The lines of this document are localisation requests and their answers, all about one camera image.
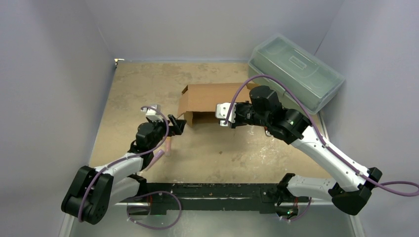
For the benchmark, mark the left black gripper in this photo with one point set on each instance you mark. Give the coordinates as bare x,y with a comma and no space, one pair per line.
177,129

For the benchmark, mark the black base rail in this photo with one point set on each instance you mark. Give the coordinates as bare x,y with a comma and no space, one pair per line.
264,198

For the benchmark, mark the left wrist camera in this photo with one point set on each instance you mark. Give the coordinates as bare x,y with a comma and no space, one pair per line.
152,112

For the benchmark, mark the purple highlighter marker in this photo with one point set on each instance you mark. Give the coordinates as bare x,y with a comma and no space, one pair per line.
156,157

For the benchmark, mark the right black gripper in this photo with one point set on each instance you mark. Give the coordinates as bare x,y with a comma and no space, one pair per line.
238,113

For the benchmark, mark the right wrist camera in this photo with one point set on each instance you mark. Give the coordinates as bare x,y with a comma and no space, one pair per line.
225,112

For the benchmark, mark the brown cardboard box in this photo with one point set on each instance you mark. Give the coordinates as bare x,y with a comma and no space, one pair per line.
197,103

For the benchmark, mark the orange pink highlighter marker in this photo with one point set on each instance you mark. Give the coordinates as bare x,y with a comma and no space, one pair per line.
168,146

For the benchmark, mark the red handled adjustable wrench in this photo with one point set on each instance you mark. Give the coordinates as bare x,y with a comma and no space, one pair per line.
267,133

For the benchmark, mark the translucent green plastic toolbox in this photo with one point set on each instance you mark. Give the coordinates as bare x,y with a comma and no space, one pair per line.
312,81

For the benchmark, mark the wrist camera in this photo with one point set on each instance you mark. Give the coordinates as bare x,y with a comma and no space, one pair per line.
225,112
152,112

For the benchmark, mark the aluminium frame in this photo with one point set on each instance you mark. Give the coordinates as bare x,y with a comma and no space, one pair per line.
317,218

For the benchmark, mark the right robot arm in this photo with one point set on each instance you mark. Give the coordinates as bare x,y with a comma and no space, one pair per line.
351,184

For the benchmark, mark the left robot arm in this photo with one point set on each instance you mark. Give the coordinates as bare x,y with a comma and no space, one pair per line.
94,190

